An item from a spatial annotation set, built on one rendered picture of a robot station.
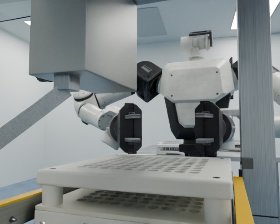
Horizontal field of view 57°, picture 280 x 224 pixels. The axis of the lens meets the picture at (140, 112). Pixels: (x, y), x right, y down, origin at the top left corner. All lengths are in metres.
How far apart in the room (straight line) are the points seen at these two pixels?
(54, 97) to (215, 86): 0.66
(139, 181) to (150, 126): 5.14
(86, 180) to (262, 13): 0.45
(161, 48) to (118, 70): 5.19
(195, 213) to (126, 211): 0.08
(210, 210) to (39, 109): 0.27
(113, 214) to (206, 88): 0.71
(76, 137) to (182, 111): 5.12
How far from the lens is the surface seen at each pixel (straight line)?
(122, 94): 1.07
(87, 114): 0.94
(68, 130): 6.09
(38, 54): 0.44
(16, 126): 0.41
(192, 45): 1.07
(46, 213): 0.38
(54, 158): 6.29
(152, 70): 1.08
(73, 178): 0.34
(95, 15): 0.44
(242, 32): 0.58
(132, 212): 0.33
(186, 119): 0.97
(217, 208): 0.30
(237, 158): 1.90
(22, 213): 0.38
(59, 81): 0.43
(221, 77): 0.97
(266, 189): 0.56
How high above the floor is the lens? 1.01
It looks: 4 degrees up
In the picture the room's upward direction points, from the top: straight up
